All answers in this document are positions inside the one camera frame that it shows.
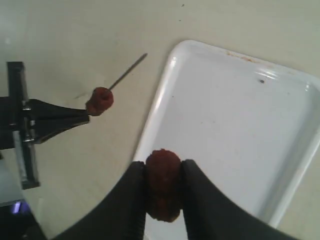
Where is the thin metal skewer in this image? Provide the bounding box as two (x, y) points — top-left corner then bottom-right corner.
(108, 53), (148, 91)

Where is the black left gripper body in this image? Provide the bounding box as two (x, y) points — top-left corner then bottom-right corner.
(0, 61), (40, 190)

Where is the brown meatball top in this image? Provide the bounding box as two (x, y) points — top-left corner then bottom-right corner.
(92, 87), (114, 113)

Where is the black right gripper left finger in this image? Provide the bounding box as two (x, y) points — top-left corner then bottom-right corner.
(55, 161), (146, 240)

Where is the brown meatball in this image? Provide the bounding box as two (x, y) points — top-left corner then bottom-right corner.
(145, 148), (182, 223)
(92, 87), (114, 113)
(85, 96), (104, 117)

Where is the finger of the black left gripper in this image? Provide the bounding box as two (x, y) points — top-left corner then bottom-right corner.
(32, 117), (90, 144)
(27, 99), (89, 122)

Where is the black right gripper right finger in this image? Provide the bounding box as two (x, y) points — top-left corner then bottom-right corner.
(181, 159), (292, 240)

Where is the brown meatball bottom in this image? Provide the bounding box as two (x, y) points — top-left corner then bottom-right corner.
(145, 148), (182, 223)

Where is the white rectangular plastic tray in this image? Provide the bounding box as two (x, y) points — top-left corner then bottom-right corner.
(134, 40), (320, 227)

